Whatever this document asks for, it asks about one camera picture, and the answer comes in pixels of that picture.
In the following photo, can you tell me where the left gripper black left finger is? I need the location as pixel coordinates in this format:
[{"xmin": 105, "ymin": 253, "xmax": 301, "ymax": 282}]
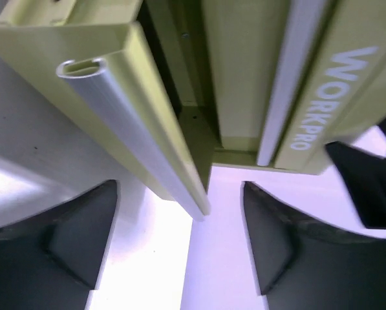
[{"xmin": 0, "ymin": 180, "xmax": 118, "ymax": 309}]

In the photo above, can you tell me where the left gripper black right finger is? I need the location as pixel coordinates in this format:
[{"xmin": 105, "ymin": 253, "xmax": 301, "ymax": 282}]
[{"xmin": 242, "ymin": 181, "xmax": 386, "ymax": 309}]

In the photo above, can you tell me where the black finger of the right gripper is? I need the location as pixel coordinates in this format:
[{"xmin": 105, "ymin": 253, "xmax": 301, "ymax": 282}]
[{"xmin": 325, "ymin": 118, "xmax": 386, "ymax": 229}]

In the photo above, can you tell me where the green cabinet drawer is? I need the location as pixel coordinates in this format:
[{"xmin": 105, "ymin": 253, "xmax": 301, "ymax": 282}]
[
  {"xmin": 0, "ymin": 23, "xmax": 211, "ymax": 220},
  {"xmin": 202, "ymin": 1, "xmax": 331, "ymax": 167}
]

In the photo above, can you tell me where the green metal drawer cabinet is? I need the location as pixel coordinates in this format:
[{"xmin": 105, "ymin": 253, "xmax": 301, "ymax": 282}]
[{"xmin": 0, "ymin": 0, "xmax": 386, "ymax": 177}]

